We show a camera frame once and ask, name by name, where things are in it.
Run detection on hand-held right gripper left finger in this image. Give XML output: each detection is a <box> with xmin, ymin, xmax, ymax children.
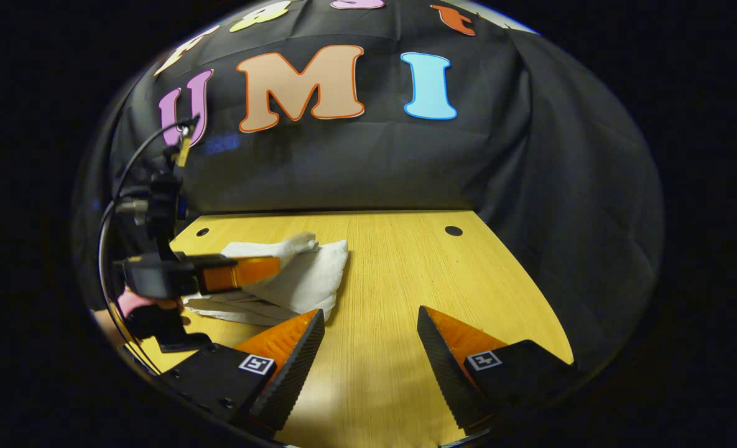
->
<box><xmin>157</xmin><ymin>309</ymin><xmax>326</xmax><ymax>434</ymax></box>

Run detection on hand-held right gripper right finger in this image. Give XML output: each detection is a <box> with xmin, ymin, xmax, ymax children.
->
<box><xmin>417</xmin><ymin>305</ymin><xmax>578</xmax><ymax>435</ymax></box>

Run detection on white jeans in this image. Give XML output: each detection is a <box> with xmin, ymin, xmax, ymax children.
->
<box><xmin>183</xmin><ymin>232</ymin><xmax>350</xmax><ymax>327</ymax></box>

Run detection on black backdrop cloth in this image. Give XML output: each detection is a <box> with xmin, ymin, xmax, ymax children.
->
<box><xmin>73</xmin><ymin>0</ymin><xmax>665</xmax><ymax>374</ymax></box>

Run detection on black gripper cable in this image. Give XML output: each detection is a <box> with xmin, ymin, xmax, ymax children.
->
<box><xmin>97</xmin><ymin>117</ymin><xmax>157</xmax><ymax>374</ymax></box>

